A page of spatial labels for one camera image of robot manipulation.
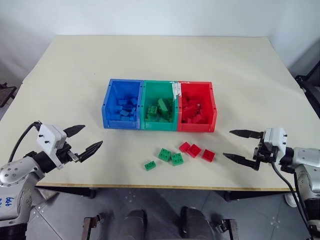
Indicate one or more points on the green four-stud brick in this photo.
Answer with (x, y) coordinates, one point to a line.
(165, 154)
(177, 159)
(152, 111)

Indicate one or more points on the white round object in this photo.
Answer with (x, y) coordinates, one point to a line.
(290, 200)

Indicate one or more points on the white tape strip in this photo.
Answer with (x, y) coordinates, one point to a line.
(176, 88)

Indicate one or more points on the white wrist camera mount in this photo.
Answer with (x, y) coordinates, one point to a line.
(275, 136)
(48, 136)

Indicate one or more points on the dark rounded shape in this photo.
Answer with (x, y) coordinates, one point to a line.
(135, 225)
(195, 223)

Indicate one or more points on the black metal rack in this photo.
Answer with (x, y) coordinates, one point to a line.
(311, 82)

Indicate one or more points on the red square brick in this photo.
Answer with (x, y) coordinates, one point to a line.
(208, 155)
(194, 150)
(184, 147)

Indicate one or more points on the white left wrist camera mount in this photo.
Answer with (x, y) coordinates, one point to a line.
(48, 136)

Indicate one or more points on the rusty brown stand foot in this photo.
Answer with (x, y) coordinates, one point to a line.
(228, 228)
(90, 226)

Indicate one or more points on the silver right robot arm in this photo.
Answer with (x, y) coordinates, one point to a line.
(305, 155)

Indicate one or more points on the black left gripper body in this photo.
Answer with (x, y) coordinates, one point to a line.
(65, 153)

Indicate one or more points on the blue brick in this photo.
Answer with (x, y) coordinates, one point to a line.
(134, 101)
(124, 118)
(122, 103)
(124, 113)

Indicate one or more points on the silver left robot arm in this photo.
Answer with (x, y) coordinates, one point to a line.
(15, 172)

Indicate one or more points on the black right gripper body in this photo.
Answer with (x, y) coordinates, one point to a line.
(265, 155)

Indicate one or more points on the small green two-stud brick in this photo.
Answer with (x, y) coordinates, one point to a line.
(150, 166)

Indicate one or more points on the green plastic bin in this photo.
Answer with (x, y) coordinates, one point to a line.
(157, 126)

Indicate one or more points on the blue plastic bin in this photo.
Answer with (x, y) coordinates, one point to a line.
(120, 124)

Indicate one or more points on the long green brick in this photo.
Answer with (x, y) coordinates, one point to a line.
(163, 105)

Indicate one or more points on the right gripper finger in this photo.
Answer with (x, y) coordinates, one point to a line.
(241, 161)
(246, 134)

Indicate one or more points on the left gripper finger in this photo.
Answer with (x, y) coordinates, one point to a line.
(91, 150)
(74, 130)

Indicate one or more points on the black table frame bar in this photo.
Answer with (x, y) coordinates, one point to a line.
(250, 195)
(75, 191)

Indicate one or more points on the red plastic bin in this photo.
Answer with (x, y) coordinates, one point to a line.
(197, 127)

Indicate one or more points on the black side stand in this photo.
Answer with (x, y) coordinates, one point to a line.
(6, 95)

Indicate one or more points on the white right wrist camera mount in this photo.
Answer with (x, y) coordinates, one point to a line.
(275, 136)

